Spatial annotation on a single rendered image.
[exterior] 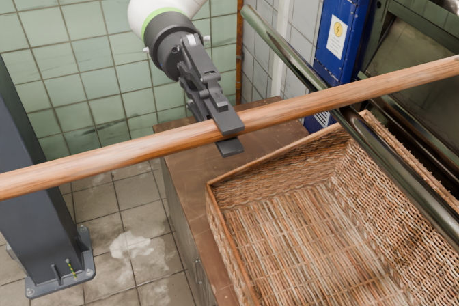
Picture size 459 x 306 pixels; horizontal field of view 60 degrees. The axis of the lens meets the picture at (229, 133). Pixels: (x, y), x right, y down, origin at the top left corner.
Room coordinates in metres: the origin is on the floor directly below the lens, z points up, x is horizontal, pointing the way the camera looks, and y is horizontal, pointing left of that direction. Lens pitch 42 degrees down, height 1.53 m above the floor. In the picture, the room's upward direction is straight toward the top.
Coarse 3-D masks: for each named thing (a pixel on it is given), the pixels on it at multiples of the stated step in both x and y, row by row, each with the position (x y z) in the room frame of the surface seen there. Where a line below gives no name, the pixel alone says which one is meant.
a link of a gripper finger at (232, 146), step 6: (234, 138) 0.39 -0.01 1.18; (216, 144) 0.38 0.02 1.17; (222, 144) 0.38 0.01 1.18; (228, 144) 0.38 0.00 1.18; (234, 144) 0.38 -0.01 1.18; (240, 144) 0.38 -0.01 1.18; (222, 150) 0.37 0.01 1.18; (228, 150) 0.37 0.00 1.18; (234, 150) 0.37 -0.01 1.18; (240, 150) 0.37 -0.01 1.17; (222, 156) 0.36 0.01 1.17; (228, 156) 0.36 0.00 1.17
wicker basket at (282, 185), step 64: (320, 128) 0.82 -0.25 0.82; (384, 128) 0.78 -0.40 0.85; (256, 192) 0.75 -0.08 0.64; (320, 192) 0.79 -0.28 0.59; (384, 192) 0.67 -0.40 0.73; (448, 192) 0.57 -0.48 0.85; (256, 256) 0.57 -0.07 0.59; (320, 256) 0.57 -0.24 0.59; (384, 256) 0.56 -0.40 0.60; (448, 256) 0.47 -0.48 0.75
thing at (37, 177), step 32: (448, 64) 0.52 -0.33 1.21; (320, 96) 0.44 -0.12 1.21; (352, 96) 0.45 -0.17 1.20; (192, 128) 0.37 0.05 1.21; (256, 128) 0.39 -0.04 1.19; (64, 160) 0.32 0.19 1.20; (96, 160) 0.32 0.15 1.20; (128, 160) 0.33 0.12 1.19; (0, 192) 0.28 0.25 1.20; (32, 192) 0.29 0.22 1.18
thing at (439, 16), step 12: (396, 0) 0.90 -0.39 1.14; (408, 0) 0.86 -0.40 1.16; (420, 0) 0.83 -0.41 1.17; (432, 0) 0.81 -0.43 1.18; (444, 0) 0.81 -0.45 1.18; (456, 0) 0.81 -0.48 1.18; (420, 12) 0.82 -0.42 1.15; (432, 12) 0.80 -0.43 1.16; (444, 12) 0.77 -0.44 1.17; (456, 12) 0.76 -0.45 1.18; (444, 24) 0.76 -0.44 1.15; (456, 24) 0.74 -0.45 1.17; (456, 36) 0.73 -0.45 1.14
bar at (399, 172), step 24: (264, 24) 0.72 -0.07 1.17; (288, 48) 0.62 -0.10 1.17; (312, 72) 0.55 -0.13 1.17; (336, 120) 0.45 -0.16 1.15; (360, 120) 0.43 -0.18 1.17; (360, 144) 0.40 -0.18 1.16; (384, 144) 0.38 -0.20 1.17; (384, 168) 0.35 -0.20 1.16; (408, 168) 0.34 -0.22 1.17; (408, 192) 0.31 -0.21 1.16; (432, 192) 0.30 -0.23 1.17; (432, 216) 0.27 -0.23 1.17; (456, 216) 0.27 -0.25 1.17; (456, 240) 0.24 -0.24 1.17
